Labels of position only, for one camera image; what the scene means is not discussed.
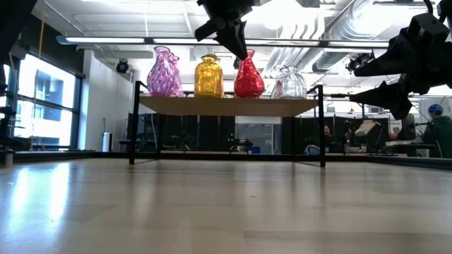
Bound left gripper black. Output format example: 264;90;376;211
194;0;264;61

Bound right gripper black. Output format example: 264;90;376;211
348;12;452;121

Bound small amber bottle vase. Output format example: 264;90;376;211
194;54;225;99

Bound pear-shaped red glass vase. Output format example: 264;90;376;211
233;49;266;99

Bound pale purple ribbed vase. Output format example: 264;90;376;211
146;45;184;98

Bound short clear ribbed vase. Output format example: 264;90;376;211
270;64;285;99

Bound clear bulbous glass vase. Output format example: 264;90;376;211
278;65;308;99

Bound tan cardboard box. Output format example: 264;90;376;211
355;119;379;138

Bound black background table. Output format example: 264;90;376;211
384;140;437;158

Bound person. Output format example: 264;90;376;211
422;104;452;159
322;125;335;147

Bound dark background partition panels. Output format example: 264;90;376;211
132;113;237;153

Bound long ceiling light fixture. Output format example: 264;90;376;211
56;34;389;49

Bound white cylindrical bin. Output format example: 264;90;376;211
102;132;113;153

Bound large glass window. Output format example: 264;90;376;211
0;52;85;153

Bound silver ceiling duct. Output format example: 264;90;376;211
310;0;393;73

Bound wooden shelf with black frame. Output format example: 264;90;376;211
129;80;326;169

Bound yellow hanging cord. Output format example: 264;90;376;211
36;10;47;61

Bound black aluminium table frame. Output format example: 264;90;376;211
0;150;452;171

